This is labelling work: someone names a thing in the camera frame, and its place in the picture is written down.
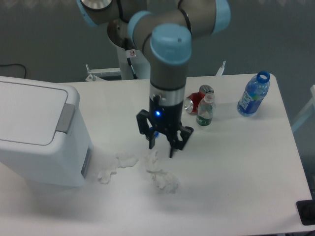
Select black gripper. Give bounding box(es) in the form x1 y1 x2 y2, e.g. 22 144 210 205
136 98 193 158

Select white trash can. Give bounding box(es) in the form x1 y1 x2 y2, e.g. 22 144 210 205
0 76 93 187

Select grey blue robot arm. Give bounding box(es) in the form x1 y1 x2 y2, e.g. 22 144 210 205
77 0 231 151

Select crushed red soda can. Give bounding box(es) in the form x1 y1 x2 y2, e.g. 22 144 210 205
183 85 214 115

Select clear bottle green label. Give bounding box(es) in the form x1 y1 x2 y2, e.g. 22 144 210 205
196 92 216 126

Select crumpled white tissue left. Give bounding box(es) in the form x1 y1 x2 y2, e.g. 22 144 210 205
97 153 139 184

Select crumpled white tissue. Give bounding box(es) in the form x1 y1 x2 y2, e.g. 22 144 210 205
97 153 139 184
144 150 179 193

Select crumpled white tissue right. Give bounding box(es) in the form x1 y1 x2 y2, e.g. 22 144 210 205
144 150 179 193

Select blue plastic bottle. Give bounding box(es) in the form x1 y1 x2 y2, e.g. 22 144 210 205
237 71 270 117

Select white chair part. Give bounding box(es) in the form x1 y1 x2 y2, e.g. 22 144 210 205
291 85 315 133

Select black device at edge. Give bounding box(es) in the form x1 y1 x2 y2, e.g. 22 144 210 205
296 200 315 226

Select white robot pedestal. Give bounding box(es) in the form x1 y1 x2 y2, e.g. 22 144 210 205
106 19 152 80

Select white frame bracket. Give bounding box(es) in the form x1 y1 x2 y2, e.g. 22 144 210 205
85 64 121 82

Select black cable on pedestal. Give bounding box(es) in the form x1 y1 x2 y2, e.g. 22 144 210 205
124 38 138 80

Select black floor cable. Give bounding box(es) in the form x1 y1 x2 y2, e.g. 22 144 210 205
0 63 27 77

